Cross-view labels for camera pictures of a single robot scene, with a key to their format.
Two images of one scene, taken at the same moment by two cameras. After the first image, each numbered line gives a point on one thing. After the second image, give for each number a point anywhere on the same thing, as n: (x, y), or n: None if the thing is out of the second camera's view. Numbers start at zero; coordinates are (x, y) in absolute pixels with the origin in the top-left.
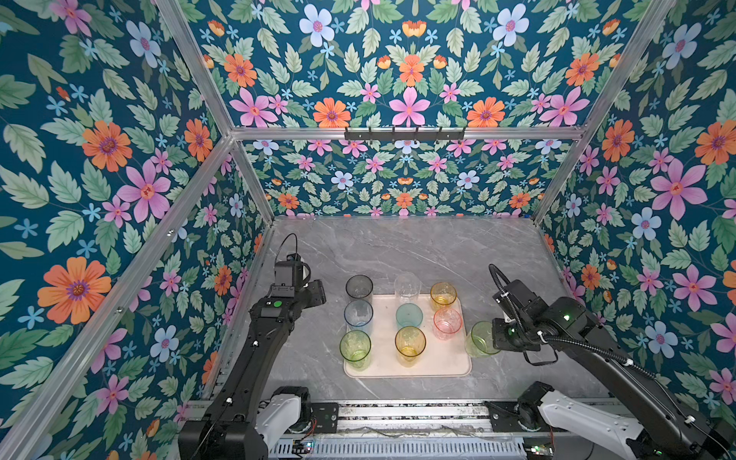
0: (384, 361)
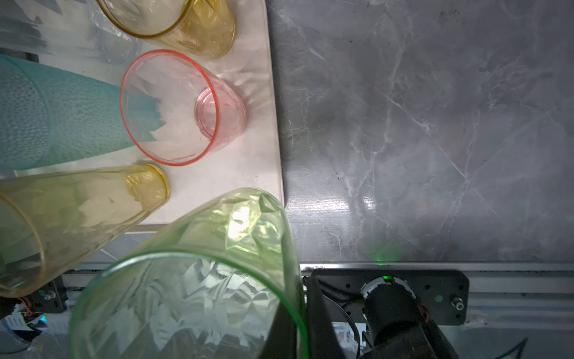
0: (250, 156)
